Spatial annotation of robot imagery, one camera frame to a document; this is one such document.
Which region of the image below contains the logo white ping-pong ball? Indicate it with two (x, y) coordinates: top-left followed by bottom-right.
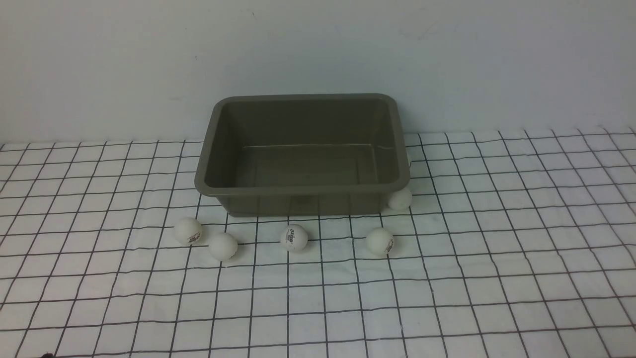
(280, 224), (309, 253)

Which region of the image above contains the plain white ping-pong ball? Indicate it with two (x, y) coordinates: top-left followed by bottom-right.
(208, 233), (239, 262)

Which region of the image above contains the olive green plastic bin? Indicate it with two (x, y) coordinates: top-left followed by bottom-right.
(194, 93), (410, 217)

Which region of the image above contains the white black-grid tablecloth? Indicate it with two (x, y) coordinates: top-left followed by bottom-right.
(0, 128), (636, 358)

